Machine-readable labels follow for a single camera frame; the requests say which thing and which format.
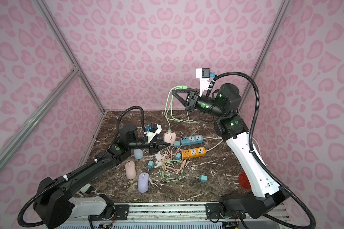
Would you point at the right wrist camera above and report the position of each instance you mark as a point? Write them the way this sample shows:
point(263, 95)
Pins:
point(206, 81)

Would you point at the pink wireless mouse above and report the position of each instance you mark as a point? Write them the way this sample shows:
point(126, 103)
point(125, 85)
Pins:
point(130, 170)
point(169, 137)

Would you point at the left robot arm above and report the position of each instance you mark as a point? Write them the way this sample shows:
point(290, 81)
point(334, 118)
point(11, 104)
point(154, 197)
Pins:
point(51, 205)

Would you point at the red emergency stop button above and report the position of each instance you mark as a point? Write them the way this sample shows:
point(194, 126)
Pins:
point(243, 181)

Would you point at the teal USB charger adapter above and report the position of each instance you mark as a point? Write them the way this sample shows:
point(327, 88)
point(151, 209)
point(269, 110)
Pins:
point(202, 178)
point(178, 156)

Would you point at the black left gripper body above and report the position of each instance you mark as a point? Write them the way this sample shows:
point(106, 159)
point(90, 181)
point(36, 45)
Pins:
point(152, 145)

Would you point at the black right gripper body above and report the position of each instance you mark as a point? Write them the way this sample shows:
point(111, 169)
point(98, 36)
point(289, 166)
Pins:
point(193, 100)

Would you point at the light blue wireless mouse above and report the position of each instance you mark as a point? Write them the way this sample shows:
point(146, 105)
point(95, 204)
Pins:
point(138, 154)

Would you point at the blue power strip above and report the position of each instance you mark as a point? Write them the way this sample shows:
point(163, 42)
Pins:
point(191, 140)

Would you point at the lavender wireless mouse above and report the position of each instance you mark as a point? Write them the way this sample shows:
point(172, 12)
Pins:
point(143, 182)

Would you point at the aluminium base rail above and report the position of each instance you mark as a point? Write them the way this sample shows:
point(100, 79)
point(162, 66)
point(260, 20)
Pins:
point(169, 215)

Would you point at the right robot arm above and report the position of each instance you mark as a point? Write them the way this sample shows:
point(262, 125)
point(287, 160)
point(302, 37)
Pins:
point(266, 190)

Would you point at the orange power strip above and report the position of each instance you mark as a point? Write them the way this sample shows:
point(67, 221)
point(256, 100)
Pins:
point(192, 153)

